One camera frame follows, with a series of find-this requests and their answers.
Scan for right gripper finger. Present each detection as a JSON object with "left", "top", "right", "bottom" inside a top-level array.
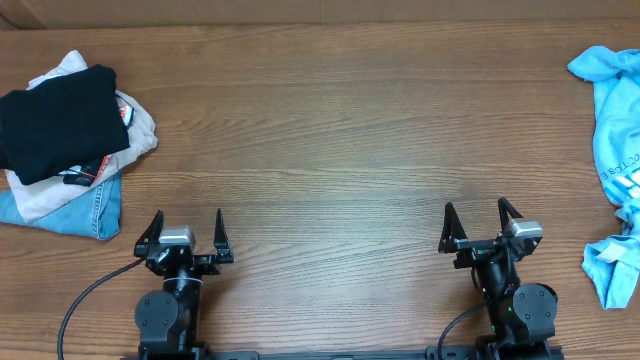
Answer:
[
  {"left": 438, "top": 202, "right": 468, "bottom": 253},
  {"left": 497, "top": 197, "right": 523, "bottom": 235}
]

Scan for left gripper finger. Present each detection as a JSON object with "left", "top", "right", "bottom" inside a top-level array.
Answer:
[
  {"left": 133, "top": 210, "right": 164, "bottom": 258},
  {"left": 214, "top": 209, "right": 234, "bottom": 264}
]

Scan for light blue printed t-shirt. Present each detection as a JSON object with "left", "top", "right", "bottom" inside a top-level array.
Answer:
[{"left": 567, "top": 46, "right": 639, "bottom": 310}]

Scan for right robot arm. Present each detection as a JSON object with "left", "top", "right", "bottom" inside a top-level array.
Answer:
[{"left": 435, "top": 197, "right": 564, "bottom": 359}]

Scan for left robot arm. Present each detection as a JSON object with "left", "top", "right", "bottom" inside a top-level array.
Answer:
[{"left": 133, "top": 211, "right": 234, "bottom": 359}]

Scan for blue denim jeans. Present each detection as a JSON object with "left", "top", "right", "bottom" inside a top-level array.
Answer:
[{"left": 1, "top": 173, "right": 122, "bottom": 240}]

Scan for beige folded garment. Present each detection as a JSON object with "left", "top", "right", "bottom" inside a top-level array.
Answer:
[{"left": 2, "top": 50, "right": 158, "bottom": 222}]

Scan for black folded garment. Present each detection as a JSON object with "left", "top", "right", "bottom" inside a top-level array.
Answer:
[{"left": 1, "top": 65, "right": 130, "bottom": 185}]

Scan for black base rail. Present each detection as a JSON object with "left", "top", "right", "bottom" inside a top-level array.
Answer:
[{"left": 120, "top": 346, "right": 565, "bottom": 360}]

